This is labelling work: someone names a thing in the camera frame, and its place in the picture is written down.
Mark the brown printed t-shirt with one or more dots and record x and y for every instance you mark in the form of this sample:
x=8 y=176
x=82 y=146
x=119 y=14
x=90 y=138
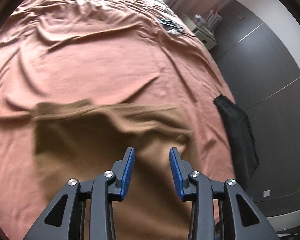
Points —
x=90 y=135

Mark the pile of small gadgets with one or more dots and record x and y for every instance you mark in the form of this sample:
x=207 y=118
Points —
x=171 y=26

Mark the pink-brown bed blanket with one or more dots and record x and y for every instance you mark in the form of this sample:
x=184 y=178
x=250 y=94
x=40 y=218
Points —
x=90 y=60

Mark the white bedside stand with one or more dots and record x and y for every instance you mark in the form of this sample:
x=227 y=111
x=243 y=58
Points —
x=205 y=38

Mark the black cloth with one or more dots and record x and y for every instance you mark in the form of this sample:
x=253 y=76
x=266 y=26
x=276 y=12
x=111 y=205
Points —
x=237 y=135

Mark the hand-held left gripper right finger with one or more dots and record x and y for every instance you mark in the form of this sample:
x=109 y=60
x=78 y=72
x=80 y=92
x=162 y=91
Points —
x=176 y=175

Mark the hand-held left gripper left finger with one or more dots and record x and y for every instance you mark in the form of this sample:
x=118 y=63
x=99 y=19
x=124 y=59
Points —
x=127 y=175

